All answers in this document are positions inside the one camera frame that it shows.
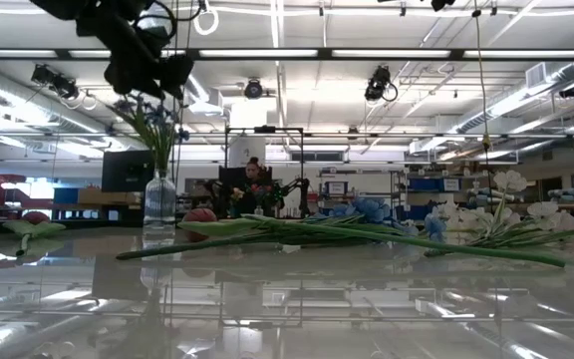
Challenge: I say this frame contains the metal storage shelf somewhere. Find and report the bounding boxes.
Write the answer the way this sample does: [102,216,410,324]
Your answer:
[316,167,403,220]

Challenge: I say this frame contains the blue artificial flower bunch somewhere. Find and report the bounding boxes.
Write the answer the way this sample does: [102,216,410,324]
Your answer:
[109,93,192,176]
[116,196,447,261]

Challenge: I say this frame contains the black dome ceiling camera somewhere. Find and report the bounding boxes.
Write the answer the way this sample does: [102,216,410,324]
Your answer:
[243,78,265,101]

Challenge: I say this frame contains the black ceiling camera with cable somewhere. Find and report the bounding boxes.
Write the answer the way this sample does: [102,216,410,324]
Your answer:
[364,64,400,105]

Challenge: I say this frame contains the blue box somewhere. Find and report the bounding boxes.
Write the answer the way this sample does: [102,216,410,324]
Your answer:
[53,187,80,204]

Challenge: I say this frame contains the blue storage bins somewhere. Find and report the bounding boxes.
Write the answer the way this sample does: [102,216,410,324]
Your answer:
[406,177,462,193]

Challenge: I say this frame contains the yellow hanging cable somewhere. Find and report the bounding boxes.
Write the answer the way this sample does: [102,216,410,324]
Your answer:
[471,0,493,200]

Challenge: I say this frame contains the green leafy stem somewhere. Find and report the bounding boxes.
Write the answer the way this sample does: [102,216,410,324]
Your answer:
[424,169,574,259]

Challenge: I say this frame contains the person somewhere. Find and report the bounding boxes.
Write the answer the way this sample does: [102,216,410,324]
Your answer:
[230,156,277,219]

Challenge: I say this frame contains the clear ribbed glass vase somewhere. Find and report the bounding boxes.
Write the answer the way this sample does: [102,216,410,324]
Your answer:
[142,168,177,235]

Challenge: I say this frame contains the white cable ring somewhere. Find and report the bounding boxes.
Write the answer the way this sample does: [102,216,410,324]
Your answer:
[192,5,220,37]

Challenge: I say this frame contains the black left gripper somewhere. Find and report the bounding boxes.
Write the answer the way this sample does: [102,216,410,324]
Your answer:
[103,47,196,101]

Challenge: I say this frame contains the brown cardboard box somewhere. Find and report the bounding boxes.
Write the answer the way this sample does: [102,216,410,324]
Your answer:
[77,187,143,205]

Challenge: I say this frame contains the white artificial flower bunch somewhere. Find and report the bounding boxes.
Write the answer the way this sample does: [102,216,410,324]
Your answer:
[433,198,473,233]

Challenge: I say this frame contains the black monitor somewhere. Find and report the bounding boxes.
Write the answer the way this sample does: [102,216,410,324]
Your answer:
[101,149,156,193]

